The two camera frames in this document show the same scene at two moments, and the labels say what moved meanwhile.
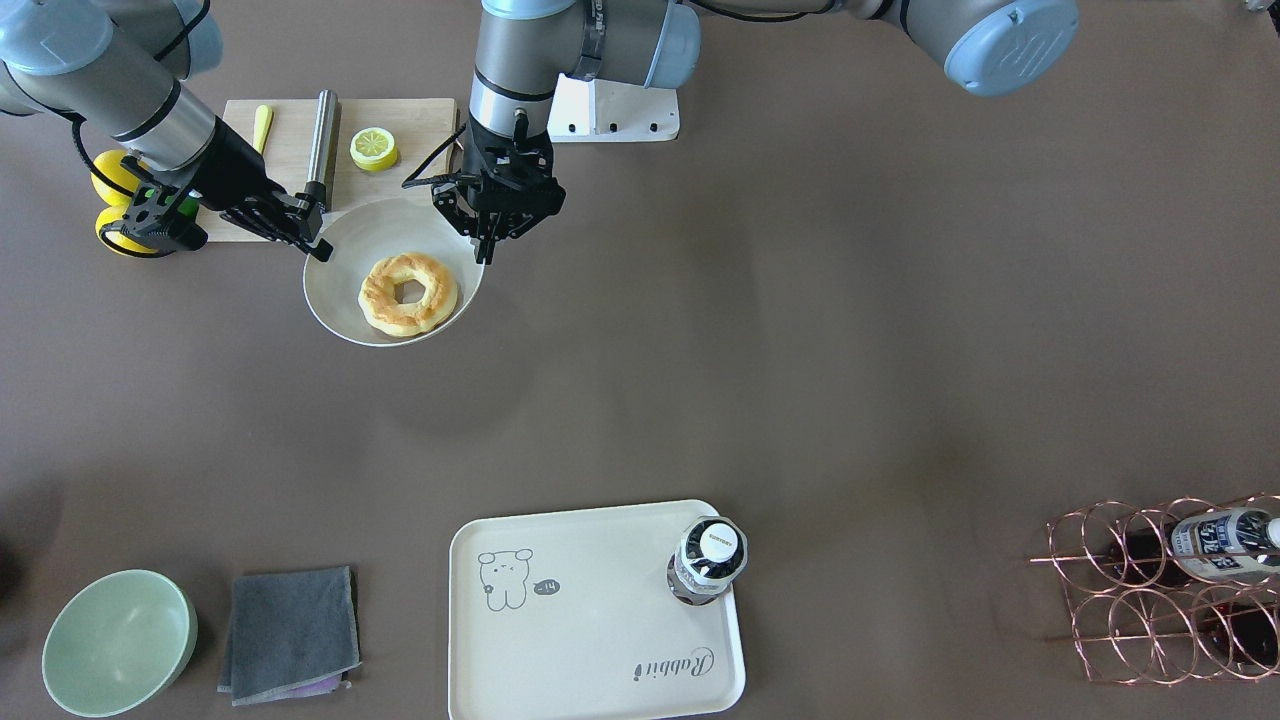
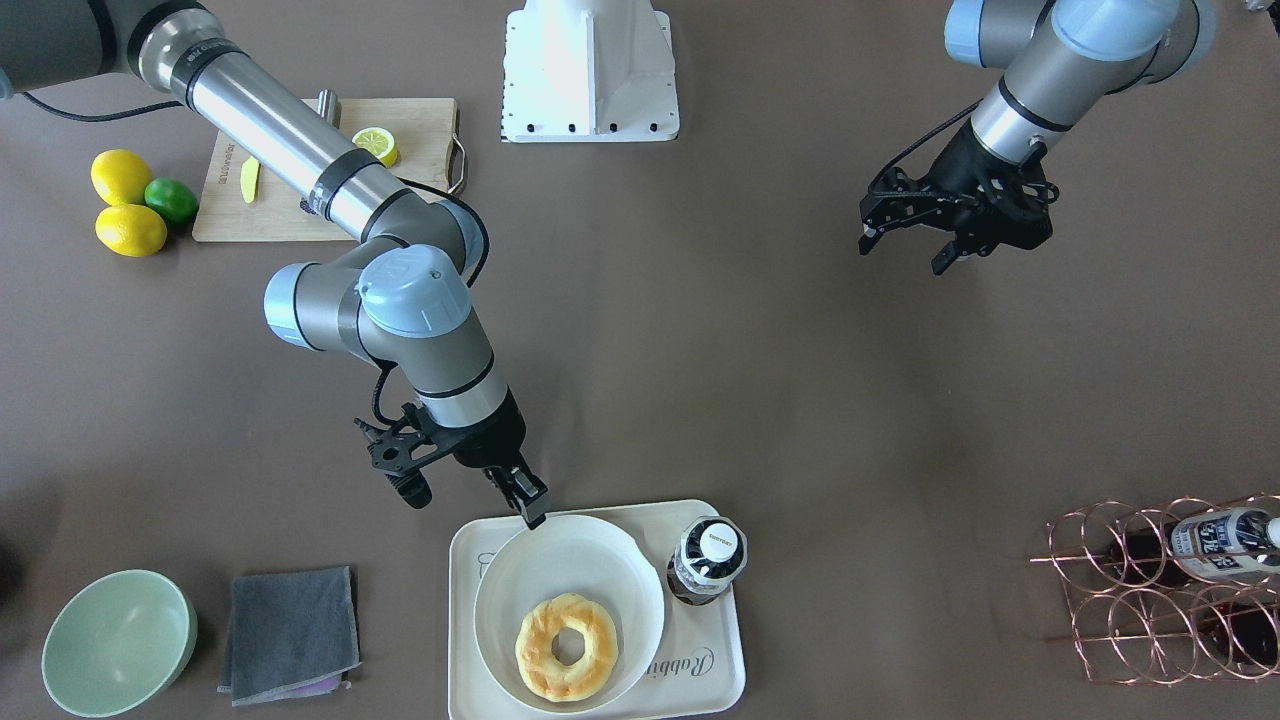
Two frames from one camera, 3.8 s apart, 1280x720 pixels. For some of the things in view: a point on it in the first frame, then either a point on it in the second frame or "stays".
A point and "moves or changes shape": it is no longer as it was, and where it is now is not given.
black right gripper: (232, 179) to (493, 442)
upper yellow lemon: (109, 164) stays
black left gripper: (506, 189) to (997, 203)
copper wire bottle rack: (1171, 596) stays
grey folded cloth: (289, 628) stays
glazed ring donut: (381, 308) moves or changes shape
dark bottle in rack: (1228, 544) stays
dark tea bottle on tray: (708, 558) stays
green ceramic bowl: (117, 643) stays
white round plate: (400, 271) moves or changes shape
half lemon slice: (374, 149) stays
